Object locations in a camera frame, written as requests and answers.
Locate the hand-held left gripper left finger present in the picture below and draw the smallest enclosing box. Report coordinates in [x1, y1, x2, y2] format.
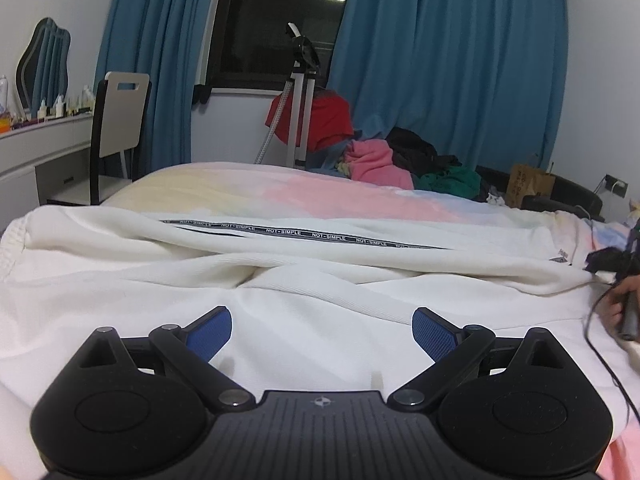
[64, 305, 257, 413]

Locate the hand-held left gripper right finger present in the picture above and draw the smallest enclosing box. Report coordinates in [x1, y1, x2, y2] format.
[387, 307, 583, 413]

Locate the white garment with striped tape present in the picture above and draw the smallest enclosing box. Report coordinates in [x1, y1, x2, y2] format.
[0, 206, 637, 461]

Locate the person's right hand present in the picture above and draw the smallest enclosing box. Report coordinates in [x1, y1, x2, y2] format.
[599, 275, 640, 333]

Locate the black sofa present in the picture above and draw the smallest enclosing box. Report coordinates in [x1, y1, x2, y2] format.
[475, 164, 604, 222]

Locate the brown paper bag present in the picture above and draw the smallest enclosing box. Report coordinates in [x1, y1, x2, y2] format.
[505, 162, 556, 209]

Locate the green garment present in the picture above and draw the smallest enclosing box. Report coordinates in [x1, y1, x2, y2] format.
[414, 164, 482, 201]

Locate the bed with pastel sheet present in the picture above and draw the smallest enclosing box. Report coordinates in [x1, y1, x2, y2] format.
[0, 161, 640, 480]

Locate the pink garment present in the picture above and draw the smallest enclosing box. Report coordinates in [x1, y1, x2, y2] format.
[344, 138, 415, 191]

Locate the black garment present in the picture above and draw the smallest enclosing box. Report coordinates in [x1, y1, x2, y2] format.
[385, 127, 464, 177]

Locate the black and white chair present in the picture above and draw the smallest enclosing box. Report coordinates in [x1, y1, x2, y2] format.
[89, 72, 152, 206]

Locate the red garment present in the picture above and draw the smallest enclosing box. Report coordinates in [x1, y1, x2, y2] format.
[264, 90, 355, 154]

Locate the white vanity desk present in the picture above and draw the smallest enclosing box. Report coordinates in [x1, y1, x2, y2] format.
[0, 111, 97, 207]

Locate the white tripod with black head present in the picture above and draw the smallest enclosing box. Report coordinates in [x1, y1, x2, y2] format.
[252, 22, 323, 169]

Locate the blue curtain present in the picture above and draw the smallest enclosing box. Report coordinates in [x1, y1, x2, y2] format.
[94, 0, 227, 182]
[325, 0, 572, 183]

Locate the row of cosmetics bottles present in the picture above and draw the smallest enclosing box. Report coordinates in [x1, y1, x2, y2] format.
[0, 75, 97, 132]

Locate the dark window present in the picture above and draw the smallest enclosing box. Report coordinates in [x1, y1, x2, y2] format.
[206, 0, 357, 95]

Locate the wavy mirror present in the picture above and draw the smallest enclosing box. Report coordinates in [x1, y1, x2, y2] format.
[15, 17, 72, 112]

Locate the black cable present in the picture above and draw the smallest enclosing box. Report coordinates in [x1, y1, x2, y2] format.
[585, 280, 640, 423]

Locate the wall socket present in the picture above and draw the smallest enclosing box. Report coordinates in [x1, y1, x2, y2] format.
[602, 173, 629, 199]

